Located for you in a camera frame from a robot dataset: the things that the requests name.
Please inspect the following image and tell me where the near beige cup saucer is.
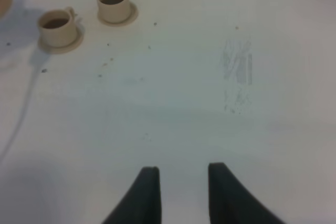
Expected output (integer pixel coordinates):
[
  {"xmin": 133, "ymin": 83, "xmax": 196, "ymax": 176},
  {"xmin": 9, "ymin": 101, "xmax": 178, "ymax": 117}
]
[{"xmin": 37, "ymin": 26, "xmax": 84, "ymax": 55}]

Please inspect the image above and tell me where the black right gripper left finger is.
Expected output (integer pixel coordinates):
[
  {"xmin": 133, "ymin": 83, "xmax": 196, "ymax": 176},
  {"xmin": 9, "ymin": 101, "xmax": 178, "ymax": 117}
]
[{"xmin": 104, "ymin": 167, "xmax": 162, "ymax": 224}]

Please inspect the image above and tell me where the beige cup saucer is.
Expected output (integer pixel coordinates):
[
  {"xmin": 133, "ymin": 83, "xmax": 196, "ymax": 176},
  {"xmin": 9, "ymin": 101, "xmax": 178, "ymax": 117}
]
[
  {"xmin": 97, "ymin": 2, "xmax": 139, "ymax": 27},
  {"xmin": 37, "ymin": 26, "xmax": 84, "ymax": 55}
]

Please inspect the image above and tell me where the near beige teacup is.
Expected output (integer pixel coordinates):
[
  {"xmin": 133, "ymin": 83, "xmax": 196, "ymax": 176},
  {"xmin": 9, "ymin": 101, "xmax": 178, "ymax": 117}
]
[{"xmin": 37, "ymin": 7, "xmax": 78, "ymax": 48}]

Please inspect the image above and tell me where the far beige teacup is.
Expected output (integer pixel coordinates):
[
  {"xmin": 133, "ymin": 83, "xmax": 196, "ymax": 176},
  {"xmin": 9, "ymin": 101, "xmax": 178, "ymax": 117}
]
[{"xmin": 97, "ymin": 0, "xmax": 131, "ymax": 23}]

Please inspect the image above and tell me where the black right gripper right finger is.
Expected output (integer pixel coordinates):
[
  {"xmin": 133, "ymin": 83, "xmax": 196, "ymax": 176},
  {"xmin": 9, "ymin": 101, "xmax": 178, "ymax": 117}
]
[{"xmin": 208, "ymin": 163, "xmax": 283, "ymax": 224}]

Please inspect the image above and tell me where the far beige cup saucer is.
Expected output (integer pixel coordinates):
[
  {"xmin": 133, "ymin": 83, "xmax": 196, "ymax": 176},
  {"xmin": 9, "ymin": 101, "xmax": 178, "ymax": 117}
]
[{"xmin": 97, "ymin": 2, "xmax": 139, "ymax": 27}]

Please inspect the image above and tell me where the beige teacup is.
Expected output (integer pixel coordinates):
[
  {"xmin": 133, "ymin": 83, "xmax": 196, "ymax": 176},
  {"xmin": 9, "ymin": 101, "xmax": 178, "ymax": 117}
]
[
  {"xmin": 37, "ymin": 7, "xmax": 78, "ymax": 48},
  {"xmin": 97, "ymin": 0, "xmax": 131, "ymax": 23}
]

